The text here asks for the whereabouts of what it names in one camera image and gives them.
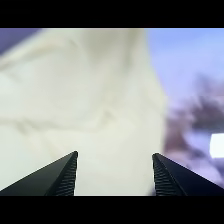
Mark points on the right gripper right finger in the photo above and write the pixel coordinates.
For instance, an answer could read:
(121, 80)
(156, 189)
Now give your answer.
(173, 181)

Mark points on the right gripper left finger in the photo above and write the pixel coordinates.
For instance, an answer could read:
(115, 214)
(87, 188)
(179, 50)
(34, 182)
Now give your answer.
(56, 180)

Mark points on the cream white garment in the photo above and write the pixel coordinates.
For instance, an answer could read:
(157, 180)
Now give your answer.
(80, 100)

